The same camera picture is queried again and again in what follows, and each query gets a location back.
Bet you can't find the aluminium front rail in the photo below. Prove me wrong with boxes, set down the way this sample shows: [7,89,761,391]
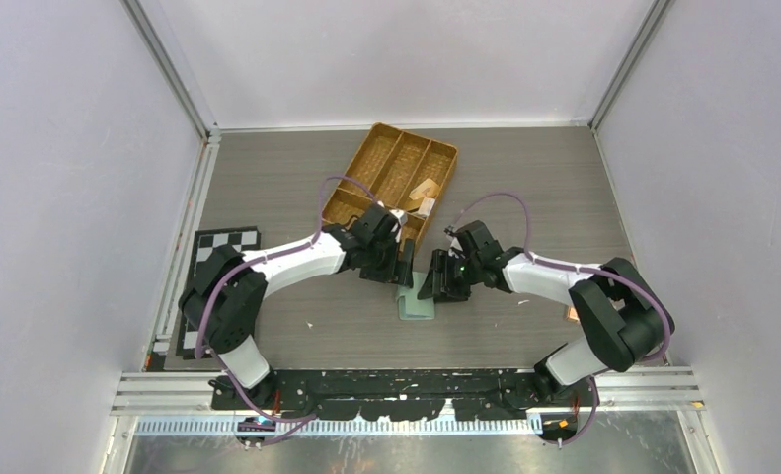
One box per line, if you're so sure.
[110,365,705,417]

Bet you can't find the green card holder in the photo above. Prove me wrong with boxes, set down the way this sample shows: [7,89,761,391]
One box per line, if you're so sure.
[396,272,435,321]

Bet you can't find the stack of cards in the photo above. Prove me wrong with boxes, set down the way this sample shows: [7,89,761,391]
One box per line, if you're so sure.
[406,197,436,219]

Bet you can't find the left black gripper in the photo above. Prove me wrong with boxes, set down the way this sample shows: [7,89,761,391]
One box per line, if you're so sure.
[361,236,414,288]

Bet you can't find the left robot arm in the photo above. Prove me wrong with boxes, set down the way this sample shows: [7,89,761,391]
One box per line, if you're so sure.
[178,202,415,409]

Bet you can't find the woven wicker divided tray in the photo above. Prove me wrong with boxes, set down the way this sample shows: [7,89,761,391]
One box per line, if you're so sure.
[322,122,458,253]

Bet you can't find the black white chessboard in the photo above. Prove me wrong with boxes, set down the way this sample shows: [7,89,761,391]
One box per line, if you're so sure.
[173,226,262,360]

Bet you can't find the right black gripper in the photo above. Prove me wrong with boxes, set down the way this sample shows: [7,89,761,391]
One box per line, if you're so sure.
[418,248,482,304]

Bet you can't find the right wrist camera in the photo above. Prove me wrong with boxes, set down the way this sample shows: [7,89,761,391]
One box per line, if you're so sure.
[444,226,462,258]

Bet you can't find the gold VIP card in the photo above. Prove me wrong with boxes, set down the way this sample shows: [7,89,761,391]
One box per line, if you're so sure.
[408,178,441,200]

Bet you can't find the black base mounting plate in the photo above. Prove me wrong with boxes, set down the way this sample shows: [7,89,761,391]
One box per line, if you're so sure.
[209,368,593,422]

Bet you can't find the red gold matchbox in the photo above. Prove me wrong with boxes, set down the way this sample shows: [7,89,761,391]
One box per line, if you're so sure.
[565,307,580,324]

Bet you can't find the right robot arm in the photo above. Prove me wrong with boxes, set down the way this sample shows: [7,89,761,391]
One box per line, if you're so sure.
[418,221,674,406]

